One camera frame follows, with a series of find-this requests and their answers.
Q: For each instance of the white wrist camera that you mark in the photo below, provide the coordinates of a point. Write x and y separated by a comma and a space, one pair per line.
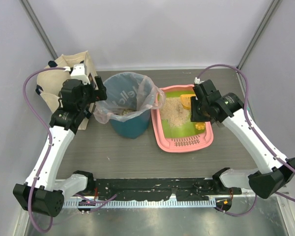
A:
79, 72
197, 81

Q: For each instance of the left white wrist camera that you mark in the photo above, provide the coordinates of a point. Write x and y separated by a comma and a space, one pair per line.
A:
79, 72

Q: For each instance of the translucent plastic bin liner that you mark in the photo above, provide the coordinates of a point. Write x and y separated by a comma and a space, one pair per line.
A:
128, 90

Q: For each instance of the black metal base plate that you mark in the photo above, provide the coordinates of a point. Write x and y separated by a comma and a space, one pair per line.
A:
158, 189

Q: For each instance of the beige cat litter pile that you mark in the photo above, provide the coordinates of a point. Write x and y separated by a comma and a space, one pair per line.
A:
173, 112

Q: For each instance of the teal trash bin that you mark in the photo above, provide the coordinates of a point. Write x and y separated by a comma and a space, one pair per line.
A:
132, 128

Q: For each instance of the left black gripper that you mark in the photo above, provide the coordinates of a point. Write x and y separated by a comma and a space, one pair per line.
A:
95, 91

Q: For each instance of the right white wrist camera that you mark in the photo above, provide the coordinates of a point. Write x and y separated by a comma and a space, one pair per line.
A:
197, 81

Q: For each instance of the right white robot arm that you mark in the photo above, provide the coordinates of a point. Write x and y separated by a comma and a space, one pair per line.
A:
274, 169

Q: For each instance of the aluminium frame rail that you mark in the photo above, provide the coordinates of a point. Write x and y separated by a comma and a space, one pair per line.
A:
59, 192

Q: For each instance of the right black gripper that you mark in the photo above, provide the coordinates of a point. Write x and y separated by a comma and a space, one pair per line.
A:
195, 108

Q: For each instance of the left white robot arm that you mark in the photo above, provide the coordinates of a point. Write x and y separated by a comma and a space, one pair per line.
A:
63, 127

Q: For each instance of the white slotted cable duct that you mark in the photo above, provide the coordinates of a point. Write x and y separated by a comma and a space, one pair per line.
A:
171, 203

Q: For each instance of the orange litter scoop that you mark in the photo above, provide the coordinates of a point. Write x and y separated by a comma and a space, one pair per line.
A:
186, 103

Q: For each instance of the pink litter box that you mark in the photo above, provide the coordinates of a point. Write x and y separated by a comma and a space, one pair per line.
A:
174, 132

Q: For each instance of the beige canvas tote bag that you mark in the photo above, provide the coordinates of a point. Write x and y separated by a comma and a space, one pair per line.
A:
49, 83

